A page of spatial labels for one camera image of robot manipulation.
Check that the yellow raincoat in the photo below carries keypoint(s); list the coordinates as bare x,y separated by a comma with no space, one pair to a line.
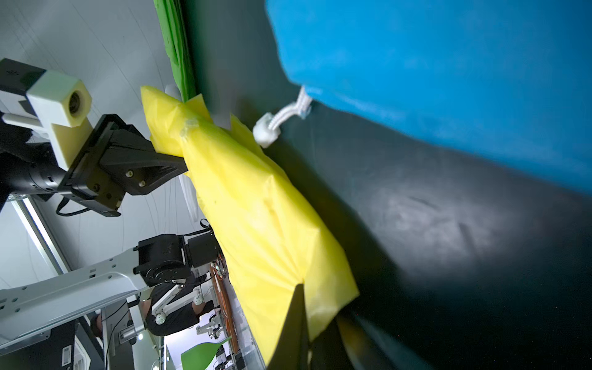
272,238

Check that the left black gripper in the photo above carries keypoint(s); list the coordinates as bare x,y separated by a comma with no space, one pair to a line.
116,159

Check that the green plastic basket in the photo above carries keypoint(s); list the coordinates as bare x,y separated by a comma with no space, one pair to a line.
170,16

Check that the blue folded raincoat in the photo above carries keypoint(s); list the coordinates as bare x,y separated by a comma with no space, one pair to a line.
508,81

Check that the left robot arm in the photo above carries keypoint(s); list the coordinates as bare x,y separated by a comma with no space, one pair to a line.
31,310

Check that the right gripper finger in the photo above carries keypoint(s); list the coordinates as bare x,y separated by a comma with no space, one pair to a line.
293,345

